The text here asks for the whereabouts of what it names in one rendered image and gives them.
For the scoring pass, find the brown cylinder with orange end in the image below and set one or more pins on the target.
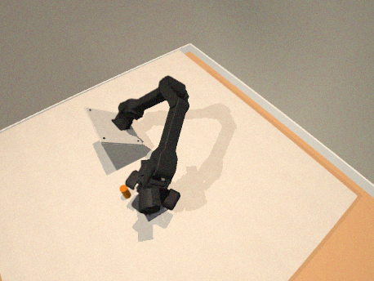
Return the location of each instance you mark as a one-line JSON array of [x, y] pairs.
[[125, 191]]

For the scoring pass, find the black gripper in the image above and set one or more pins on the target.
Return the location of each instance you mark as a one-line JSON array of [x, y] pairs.
[[168, 198]]

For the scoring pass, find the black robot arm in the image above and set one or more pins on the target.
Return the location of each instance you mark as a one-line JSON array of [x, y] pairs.
[[163, 160]]

